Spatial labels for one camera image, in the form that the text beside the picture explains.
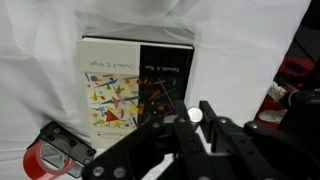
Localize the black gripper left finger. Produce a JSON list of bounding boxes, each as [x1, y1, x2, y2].
[[81, 99, 214, 180]]

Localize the white table cloth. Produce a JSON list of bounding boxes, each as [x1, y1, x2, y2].
[[0, 0, 313, 180]]

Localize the black clamp orange grip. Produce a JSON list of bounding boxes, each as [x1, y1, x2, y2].
[[278, 56, 316, 81]]

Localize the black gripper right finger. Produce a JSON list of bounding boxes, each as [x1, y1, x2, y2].
[[199, 100, 320, 180]]

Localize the black dispenser with red tape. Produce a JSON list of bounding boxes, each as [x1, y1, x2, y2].
[[22, 120, 98, 180]]

